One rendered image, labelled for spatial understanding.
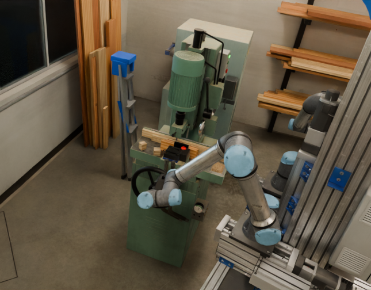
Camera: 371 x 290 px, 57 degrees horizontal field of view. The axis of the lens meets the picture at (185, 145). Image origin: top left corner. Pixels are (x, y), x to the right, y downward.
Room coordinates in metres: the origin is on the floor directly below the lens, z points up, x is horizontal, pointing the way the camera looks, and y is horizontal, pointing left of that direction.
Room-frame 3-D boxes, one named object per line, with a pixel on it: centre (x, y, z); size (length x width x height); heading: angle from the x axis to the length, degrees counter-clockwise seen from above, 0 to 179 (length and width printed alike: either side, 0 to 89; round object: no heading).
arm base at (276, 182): (1.77, -0.65, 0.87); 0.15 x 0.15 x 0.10
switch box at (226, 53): (2.15, -0.15, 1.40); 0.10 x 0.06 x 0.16; 167
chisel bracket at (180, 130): (1.89, 0.05, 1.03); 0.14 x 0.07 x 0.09; 167
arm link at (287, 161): (1.77, -0.66, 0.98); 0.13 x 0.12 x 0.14; 80
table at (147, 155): (1.75, 0.03, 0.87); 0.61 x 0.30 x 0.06; 77
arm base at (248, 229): (1.32, -0.44, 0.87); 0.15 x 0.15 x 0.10
